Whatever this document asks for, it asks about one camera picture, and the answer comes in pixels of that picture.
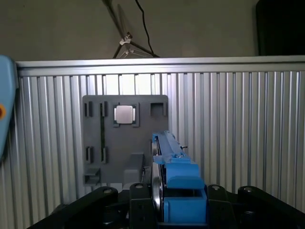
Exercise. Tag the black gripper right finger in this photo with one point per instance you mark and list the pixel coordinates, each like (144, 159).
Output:
(218, 210)

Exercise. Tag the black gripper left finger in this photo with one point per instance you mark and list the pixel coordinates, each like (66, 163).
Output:
(140, 210)

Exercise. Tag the hard disk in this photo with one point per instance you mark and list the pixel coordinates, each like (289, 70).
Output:
(183, 190)

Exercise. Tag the grey plastic parts rack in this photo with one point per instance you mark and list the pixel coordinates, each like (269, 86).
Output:
(124, 138)

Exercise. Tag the silver CPU chip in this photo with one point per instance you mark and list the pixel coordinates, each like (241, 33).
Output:
(125, 114)

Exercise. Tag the silver tripod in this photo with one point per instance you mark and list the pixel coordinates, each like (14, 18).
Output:
(127, 43)

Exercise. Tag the pale blue teach pendant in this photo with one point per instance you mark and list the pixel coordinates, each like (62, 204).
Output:
(7, 107)

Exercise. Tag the large dark panel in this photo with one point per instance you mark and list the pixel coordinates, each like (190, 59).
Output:
(281, 26)

